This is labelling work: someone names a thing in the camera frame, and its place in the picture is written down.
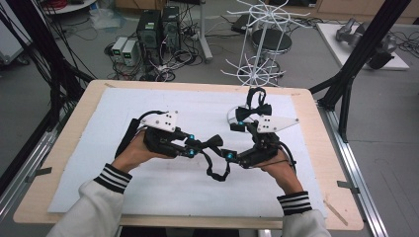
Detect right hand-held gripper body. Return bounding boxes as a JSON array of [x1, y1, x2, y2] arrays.
[[236, 115, 300, 170]]

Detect person's right hand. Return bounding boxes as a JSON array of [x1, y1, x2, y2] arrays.
[[255, 150, 304, 198]]

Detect thin wooden stick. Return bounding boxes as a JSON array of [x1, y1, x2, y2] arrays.
[[323, 199, 349, 227]]

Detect grey metal bracket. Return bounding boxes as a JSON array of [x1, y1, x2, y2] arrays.
[[336, 180, 361, 196], [25, 167, 53, 184]]

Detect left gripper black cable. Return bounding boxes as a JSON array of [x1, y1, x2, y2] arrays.
[[114, 110, 167, 160]]

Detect person's left hand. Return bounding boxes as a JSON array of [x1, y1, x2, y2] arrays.
[[112, 131, 173, 174]]

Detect white power supply box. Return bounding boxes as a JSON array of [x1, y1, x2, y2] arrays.
[[111, 36, 128, 63], [122, 39, 139, 67]]

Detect aluminium rail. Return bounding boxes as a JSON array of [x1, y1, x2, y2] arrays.
[[0, 129, 58, 218], [317, 102, 390, 237]]

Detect small black bow tie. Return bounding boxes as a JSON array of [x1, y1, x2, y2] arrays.
[[194, 133, 232, 183]]

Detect white wire display rack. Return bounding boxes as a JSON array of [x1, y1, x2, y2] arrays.
[[219, 0, 312, 133]]

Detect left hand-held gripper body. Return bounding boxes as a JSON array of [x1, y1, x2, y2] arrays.
[[139, 110, 191, 159]]

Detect loose black floor cables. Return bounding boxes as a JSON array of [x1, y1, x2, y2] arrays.
[[391, 30, 419, 60]]

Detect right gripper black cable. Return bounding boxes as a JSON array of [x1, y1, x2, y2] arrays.
[[278, 141, 297, 174]]

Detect flat black device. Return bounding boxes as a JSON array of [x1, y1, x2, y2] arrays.
[[230, 13, 255, 34]]

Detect white platform board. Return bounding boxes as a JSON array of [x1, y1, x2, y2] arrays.
[[315, 22, 410, 72]]

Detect wooden table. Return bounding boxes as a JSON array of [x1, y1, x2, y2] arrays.
[[13, 79, 365, 231]]

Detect clear plastic bag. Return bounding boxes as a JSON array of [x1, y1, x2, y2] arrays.
[[89, 8, 127, 32]]

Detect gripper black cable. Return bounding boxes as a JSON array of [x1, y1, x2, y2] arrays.
[[114, 110, 167, 160], [278, 141, 297, 174]]

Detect grey metal stand leg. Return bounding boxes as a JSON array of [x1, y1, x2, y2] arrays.
[[197, 0, 214, 64]]

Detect black computer tower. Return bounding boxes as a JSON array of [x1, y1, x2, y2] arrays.
[[160, 5, 183, 53], [135, 9, 163, 64]]

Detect round white table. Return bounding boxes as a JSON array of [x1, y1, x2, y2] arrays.
[[42, 0, 98, 16]]

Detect black metal frame post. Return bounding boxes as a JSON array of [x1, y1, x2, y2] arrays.
[[4, 0, 97, 132], [309, 0, 413, 144]]

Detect black round stool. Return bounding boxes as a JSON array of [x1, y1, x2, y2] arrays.
[[250, 28, 293, 78]]

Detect white foam mat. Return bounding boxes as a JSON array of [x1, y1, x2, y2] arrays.
[[47, 87, 329, 221]]

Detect grey robot device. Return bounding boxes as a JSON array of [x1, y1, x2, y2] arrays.
[[335, 18, 399, 70]]

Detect tangle of floor cables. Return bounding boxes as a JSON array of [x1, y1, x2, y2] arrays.
[[104, 42, 203, 83]]

